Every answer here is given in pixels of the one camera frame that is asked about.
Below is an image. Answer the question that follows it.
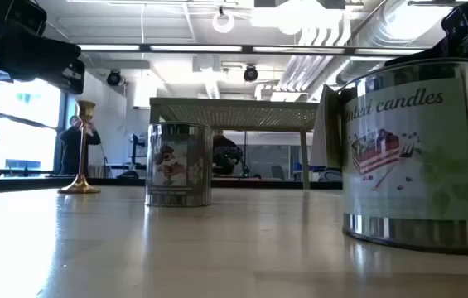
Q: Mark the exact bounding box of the silver candle tin snowman label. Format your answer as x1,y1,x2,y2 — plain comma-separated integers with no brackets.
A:
145,121,214,208

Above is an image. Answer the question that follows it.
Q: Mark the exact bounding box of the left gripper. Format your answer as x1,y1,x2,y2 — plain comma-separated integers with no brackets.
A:
0,36,86,96

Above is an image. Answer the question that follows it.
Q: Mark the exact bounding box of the person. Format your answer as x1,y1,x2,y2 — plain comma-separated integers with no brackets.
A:
58,115,102,177
212,131,244,177

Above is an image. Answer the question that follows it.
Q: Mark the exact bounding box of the tall brass candlestick holder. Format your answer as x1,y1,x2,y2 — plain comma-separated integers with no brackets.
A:
57,100,102,195

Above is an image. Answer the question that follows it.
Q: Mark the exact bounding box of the large window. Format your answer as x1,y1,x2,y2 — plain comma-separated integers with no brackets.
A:
0,61,71,178

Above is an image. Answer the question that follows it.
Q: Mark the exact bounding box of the silver candle tin cake label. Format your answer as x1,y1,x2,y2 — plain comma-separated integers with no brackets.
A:
310,57,468,256

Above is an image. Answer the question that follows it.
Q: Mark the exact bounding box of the black round ceiling spotlight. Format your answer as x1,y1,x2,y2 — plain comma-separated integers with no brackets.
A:
243,64,259,83
105,69,125,87

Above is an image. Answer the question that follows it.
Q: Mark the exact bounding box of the white ceiling ring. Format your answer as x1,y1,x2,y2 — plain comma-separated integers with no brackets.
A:
211,10,235,34

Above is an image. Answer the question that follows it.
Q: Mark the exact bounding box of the silver ventilation duct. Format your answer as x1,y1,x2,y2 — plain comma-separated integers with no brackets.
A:
335,0,458,86

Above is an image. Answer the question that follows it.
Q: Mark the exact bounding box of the black metal rig frame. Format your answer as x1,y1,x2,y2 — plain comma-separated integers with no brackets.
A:
0,175,345,194

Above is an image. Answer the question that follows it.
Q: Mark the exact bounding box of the white mesh-top rack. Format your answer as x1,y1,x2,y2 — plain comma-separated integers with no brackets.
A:
149,97,321,190

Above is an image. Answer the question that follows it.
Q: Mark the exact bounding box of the white ceiling light panel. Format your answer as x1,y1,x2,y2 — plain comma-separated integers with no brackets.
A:
251,6,345,36

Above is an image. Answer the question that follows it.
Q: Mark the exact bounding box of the long ceiling light bar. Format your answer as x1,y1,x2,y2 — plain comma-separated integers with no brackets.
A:
76,42,430,58

